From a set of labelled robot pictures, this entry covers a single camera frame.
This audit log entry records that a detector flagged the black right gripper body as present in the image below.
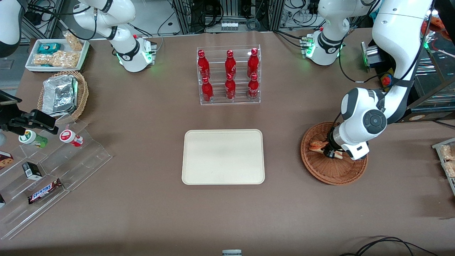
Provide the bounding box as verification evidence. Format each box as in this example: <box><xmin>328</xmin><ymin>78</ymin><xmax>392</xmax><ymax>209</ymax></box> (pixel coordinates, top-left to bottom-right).
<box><xmin>0</xmin><ymin>91</ymin><xmax>32</xmax><ymax>134</ymax></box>

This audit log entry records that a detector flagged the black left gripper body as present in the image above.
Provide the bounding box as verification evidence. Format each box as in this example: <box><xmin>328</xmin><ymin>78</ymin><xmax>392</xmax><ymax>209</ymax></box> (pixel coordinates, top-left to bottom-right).
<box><xmin>328</xmin><ymin>124</ymin><xmax>347</xmax><ymax>155</ymax></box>

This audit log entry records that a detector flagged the triangle sandwich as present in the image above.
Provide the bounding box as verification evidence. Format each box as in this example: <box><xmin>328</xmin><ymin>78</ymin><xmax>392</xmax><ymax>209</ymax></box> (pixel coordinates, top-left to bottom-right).
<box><xmin>309</xmin><ymin>141</ymin><xmax>344</xmax><ymax>160</ymax></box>

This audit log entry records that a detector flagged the round brown wicker basket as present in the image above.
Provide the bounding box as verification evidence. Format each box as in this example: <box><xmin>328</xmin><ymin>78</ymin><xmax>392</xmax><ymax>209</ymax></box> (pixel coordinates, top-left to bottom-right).
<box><xmin>300</xmin><ymin>122</ymin><xmax>369</xmax><ymax>185</ymax></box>

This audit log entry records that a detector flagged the oval light wicker basket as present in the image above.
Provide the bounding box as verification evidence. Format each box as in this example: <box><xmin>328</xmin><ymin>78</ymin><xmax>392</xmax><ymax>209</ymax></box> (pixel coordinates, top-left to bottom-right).
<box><xmin>37</xmin><ymin>70</ymin><xmax>89</xmax><ymax>124</ymax></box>

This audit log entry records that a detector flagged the white rectangular snack tray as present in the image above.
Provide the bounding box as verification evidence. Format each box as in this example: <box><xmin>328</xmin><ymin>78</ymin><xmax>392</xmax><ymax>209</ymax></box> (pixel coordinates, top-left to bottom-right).
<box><xmin>25</xmin><ymin>38</ymin><xmax>90</xmax><ymax>73</ymax></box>

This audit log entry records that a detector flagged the cream plastic serving tray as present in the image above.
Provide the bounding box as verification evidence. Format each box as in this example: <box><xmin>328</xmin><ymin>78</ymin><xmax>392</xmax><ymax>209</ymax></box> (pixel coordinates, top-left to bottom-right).
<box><xmin>181</xmin><ymin>129</ymin><xmax>266</xmax><ymax>185</ymax></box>

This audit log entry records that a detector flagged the small black box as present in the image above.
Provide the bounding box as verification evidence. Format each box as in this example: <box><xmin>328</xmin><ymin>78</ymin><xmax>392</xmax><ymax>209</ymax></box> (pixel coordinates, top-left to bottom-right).
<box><xmin>22</xmin><ymin>162</ymin><xmax>43</xmax><ymax>181</ymax></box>

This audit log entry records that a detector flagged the brown cookie box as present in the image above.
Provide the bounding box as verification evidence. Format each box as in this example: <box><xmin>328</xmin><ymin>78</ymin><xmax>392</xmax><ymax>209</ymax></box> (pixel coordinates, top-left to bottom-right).
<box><xmin>0</xmin><ymin>151</ymin><xmax>15</xmax><ymax>170</ymax></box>

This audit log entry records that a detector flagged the clear acrylic stepped display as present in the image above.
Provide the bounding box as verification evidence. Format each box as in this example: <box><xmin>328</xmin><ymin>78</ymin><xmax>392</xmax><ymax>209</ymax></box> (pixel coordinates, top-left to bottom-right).
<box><xmin>0</xmin><ymin>119</ymin><xmax>113</xmax><ymax>240</ymax></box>

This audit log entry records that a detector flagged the large bag of nut snack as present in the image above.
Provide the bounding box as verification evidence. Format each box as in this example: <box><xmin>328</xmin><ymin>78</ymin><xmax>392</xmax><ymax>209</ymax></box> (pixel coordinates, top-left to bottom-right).
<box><xmin>33</xmin><ymin>51</ymin><xmax>79</xmax><ymax>68</ymax></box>

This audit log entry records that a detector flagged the snickers chocolate bar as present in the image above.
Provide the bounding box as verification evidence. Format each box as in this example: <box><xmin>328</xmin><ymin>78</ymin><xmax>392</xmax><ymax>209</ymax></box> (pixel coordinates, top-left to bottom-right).
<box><xmin>28</xmin><ymin>178</ymin><xmax>63</xmax><ymax>205</ymax></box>

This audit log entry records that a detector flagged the teal snack packet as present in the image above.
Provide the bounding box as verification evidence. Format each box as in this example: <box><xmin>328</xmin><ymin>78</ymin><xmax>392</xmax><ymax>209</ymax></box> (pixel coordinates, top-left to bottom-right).
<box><xmin>37</xmin><ymin>43</ymin><xmax>61</xmax><ymax>54</ymax></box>

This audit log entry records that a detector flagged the small bag of nut snack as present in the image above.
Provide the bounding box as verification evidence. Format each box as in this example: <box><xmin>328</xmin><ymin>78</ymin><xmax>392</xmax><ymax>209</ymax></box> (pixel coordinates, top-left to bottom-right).
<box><xmin>63</xmin><ymin>31</ymin><xmax>84</xmax><ymax>51</ymax></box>

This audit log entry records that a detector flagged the steel canister with green rim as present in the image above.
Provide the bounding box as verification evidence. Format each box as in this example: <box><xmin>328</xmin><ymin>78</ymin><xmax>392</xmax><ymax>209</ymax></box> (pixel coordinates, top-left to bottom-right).
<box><xmin>361</xmin><ymin>42</ymin><xmax>379</xmax><ymax>68</ymax></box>

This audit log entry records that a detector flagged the red cola bottle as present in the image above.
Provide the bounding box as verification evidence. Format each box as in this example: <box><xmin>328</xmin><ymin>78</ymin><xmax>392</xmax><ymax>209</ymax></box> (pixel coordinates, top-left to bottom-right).
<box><xmin>197</xmin><ymin>50</ymin><xmax>211</xmax><ymax>79</ymax></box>
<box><xmin>247</xmin><ymin>73</ymin><xmax>260</xmax><ymax>101</ymax></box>
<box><xmin>201</xmin><ymin>76</ymin><xmax>214</xmax><ymax>103</ymax></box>
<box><xmin>225</xmin><ymin>50</ymin><xmax>237</xmax><ymax>77</ymax></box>
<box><xmin>247</xmin><ymin>48</ymin><xmax>259</xmax><ymax>77</ymax></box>

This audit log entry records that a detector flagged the red cola can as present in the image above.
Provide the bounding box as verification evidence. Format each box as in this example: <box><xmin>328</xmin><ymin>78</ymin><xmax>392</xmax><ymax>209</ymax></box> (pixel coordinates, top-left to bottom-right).
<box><xmin>225</xmin><ymin>73</ymin><xmax>236</xmax><ymax>101</ymax></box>

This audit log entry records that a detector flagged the clear acrylic bottle rack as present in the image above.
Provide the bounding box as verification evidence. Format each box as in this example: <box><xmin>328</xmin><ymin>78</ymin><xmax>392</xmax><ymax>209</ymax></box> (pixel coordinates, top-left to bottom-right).
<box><xmin>197</xmin><ymin>45</ymin><xmax>262</xmax><ymax>106</ymax></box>

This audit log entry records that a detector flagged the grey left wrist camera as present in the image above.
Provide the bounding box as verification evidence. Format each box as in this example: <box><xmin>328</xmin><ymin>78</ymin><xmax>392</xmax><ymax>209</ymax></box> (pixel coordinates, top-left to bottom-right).
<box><xmin>345</xmin><ymin>142</ymin><xmax>369</xmax><ymax>161</ymax></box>

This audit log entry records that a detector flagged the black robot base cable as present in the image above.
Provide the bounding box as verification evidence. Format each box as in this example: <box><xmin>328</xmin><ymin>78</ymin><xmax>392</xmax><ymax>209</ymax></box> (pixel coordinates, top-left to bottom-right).
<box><xmin>338</xmin><ymin>44</ymin><xmax>384</xmax><ymax>84</ymax></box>

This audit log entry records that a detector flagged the black floor cable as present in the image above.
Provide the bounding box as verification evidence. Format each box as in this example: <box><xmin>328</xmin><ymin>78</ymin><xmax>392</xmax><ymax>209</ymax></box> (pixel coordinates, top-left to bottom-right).
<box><xmin>339</xmin><ymin>236</ymin><xmax>439</xmax><ymax>256</ymax></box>

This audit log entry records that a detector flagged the white wire snack rack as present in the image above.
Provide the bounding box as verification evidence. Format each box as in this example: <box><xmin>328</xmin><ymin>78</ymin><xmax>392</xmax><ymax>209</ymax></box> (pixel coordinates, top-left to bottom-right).
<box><xmin>432</xmin><ymin>138</ymin><xmax>455</xmax><ymax>197</ymax></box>

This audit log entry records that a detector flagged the aluminium frame post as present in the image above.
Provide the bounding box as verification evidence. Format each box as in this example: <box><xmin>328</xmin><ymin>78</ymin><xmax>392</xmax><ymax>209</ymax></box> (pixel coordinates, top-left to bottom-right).
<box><xmin>270</xmin><ymin>0</ymin><xmax>285</xmax><ymax>31</ymax></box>
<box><xmin>172</xmin><ymin>0</ymin><xmax>194</xmax><ymax>34</ymax></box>

